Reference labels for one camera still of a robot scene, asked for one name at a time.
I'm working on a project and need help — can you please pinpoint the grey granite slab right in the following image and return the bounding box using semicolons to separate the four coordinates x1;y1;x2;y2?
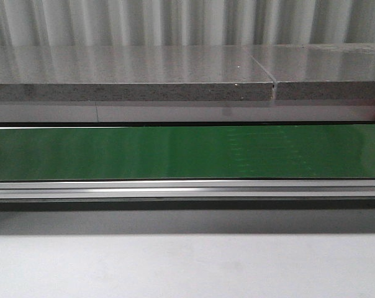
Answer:
245;43;375;101

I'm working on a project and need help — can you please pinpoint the green conveyor belt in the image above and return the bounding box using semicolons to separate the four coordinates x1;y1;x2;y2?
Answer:
0;124;375;181

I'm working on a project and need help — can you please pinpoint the grey granite slab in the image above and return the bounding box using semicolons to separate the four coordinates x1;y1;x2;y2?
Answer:
0;46;273;102
245;43;375;101

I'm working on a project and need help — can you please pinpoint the aluminium conveyor frame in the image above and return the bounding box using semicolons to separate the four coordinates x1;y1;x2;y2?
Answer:
0;179;375;210

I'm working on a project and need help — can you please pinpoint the grey granite slab left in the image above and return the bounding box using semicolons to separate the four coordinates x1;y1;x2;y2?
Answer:
0;46;273;102

